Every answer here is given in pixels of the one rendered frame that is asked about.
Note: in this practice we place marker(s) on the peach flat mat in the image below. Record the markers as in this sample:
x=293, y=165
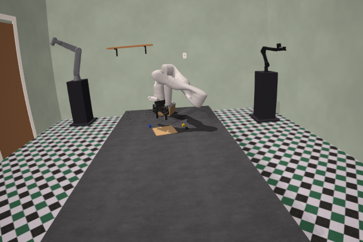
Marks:
x=164, y=130

